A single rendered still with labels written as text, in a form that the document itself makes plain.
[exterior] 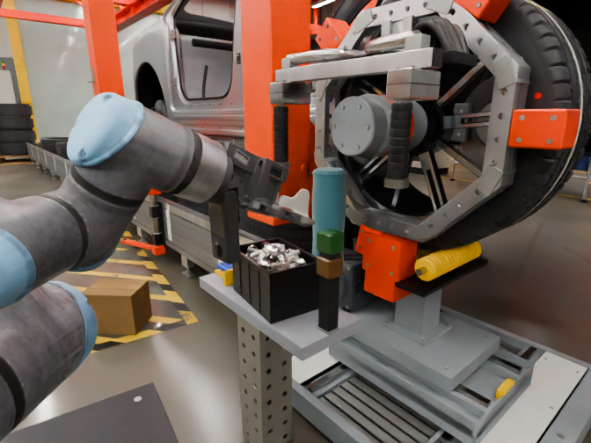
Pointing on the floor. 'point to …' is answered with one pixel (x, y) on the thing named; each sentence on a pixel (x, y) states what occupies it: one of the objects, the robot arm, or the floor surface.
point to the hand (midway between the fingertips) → (295, 221)
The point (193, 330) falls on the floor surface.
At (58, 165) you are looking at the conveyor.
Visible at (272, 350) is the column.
